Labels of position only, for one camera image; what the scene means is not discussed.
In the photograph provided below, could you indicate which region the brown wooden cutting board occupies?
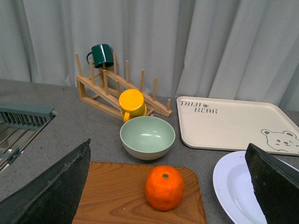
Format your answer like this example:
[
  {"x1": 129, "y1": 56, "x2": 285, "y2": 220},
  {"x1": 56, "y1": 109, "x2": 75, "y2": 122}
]
[{"x1": 73, "y1": 161, "x2": 207, "y2": 224}]

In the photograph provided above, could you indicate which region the dark green mug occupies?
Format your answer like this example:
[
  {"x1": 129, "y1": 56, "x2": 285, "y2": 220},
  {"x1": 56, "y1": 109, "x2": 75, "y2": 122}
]
[{"x1": 86, "y1": 44, "x2": 114, "y2": 68}]

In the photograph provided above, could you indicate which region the light green bowl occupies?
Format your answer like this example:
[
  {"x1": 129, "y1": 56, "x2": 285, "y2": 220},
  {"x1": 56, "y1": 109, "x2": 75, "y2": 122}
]
[{"x1": 120, "y1": 116, "x2": 176, "y2": 161}]

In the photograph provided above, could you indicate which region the grey curtain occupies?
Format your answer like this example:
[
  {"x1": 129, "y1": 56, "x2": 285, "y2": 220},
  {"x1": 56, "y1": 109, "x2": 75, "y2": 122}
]
[{"x1": 0, "y1": 0, "x2": 299, "y2": 111}]

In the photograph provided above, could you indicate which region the wooden dish rack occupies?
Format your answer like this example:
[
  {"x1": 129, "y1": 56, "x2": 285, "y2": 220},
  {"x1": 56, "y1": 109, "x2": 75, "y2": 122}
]
[{"x1": 75, "y1": 52, "x2": 172, "y2": 119}]

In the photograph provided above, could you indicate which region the orange fruit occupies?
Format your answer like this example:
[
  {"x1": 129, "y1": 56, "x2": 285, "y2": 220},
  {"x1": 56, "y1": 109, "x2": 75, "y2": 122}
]
[{"x1": 145, "y1": 165, "x2": 185, "y2": 211}]

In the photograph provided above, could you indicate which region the white round plate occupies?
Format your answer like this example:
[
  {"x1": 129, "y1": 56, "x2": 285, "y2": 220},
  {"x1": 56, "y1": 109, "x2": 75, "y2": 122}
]
[{"x1": 213, "y1": 150, "x2": 299, "y2": 224}]

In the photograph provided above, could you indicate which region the green sink drain rack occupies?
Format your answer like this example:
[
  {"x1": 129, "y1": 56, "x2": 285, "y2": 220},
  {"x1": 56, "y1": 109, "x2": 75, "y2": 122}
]
[{"x1": 0, "y1": 102, "x2": 55, "y2": 173}]

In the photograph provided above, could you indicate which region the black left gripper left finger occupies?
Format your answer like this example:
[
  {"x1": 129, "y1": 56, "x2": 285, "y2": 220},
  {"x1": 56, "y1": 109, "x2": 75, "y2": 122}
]
[{"x1": 0, "y1": 140, "x2": 91, "y2": 224}]

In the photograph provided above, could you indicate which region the yellow mug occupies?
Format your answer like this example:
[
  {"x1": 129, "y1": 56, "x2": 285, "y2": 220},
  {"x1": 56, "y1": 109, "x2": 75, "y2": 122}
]
[{"x1": 119, "y1": 89, "x2": 147, "y2": 123}]

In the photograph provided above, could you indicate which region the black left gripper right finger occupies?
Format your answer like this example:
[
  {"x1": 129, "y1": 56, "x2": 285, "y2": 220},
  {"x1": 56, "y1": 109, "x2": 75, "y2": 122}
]
[{"x1": 245, "y1": 143, "x2": 299, "y2": 224}]

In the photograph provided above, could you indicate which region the cream bear serving tray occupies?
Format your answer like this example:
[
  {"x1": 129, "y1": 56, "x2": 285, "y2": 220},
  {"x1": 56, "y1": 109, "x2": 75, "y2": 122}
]
[{"x1": 177, "y1": 96, "x2": 299, "y2": 156}]

